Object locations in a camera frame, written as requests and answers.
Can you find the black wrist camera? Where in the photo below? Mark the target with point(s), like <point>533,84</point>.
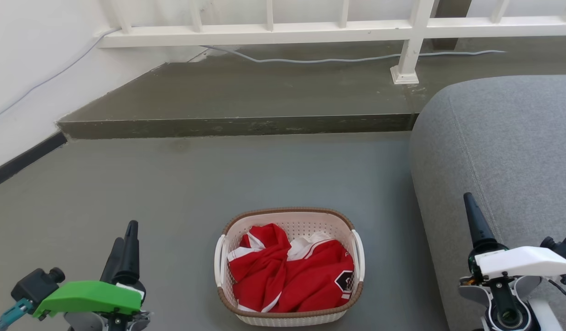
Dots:
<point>34,286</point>
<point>563,250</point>

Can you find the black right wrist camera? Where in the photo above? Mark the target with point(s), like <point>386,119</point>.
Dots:
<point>563,250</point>

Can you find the white laundry basket brown rim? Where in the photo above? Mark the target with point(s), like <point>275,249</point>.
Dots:
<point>289,317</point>

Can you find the teal connector on left arm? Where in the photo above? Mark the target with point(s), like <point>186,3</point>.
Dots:
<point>8,316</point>

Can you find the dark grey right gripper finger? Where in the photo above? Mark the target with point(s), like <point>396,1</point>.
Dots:
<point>477,225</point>

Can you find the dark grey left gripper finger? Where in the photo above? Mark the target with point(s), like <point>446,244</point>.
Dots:
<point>113,262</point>
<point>132,253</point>

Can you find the grey fabric sofa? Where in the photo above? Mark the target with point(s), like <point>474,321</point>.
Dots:
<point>503,151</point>

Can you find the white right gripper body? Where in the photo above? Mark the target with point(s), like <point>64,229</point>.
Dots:
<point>522,263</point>

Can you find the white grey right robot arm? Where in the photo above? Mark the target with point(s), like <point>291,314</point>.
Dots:
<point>505,308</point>

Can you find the dark brown pillar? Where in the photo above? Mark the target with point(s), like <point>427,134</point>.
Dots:
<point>448,18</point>

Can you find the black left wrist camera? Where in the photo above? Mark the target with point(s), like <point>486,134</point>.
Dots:
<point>34,286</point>

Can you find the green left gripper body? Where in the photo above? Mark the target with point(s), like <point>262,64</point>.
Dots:
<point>87,296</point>

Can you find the white railing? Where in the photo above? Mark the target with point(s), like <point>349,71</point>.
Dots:
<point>264,36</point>

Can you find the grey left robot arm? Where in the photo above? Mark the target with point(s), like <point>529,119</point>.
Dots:
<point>105,322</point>

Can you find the black baseboard strip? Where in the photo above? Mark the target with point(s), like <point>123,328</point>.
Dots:
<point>25,158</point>

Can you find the red and white garment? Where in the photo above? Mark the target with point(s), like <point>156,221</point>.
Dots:
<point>301,280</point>

